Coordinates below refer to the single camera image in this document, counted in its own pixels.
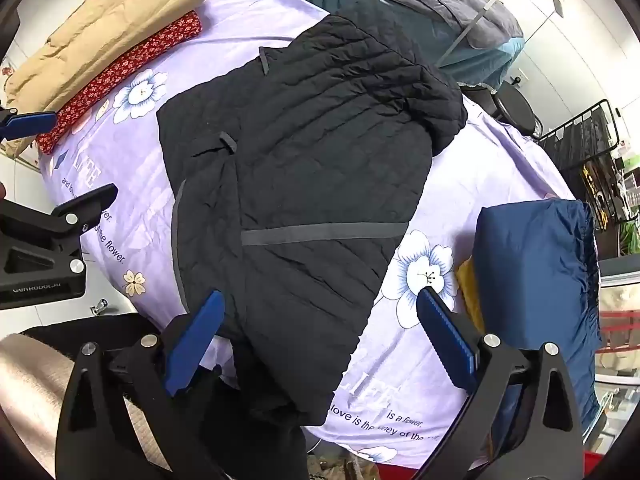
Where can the beige knit cloth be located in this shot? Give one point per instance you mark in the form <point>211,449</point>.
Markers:
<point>30,385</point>

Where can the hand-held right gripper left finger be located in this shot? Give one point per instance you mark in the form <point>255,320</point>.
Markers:
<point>196,345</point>

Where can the purple floral bed sheet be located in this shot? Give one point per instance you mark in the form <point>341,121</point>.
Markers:
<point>475,170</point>

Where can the black quilted jacket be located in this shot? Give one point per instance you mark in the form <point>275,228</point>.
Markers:
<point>300,160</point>

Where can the navy blue folded garment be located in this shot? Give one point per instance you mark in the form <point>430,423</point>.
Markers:
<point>530,260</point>

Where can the beige folded quilt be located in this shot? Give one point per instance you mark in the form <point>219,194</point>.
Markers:
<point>100,20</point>

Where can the green potted plant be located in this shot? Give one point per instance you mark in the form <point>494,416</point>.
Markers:
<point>631,237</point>

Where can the red floral cloth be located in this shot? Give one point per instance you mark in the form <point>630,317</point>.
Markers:
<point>125,65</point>

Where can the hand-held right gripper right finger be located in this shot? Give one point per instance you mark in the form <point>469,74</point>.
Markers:
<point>447,342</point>

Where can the black round stool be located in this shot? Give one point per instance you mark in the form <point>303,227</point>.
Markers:
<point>515,107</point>

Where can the yellow cloth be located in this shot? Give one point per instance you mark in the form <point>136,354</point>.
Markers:
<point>467,285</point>

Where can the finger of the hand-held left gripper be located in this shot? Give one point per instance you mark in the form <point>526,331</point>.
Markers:
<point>87,205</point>
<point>32,122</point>

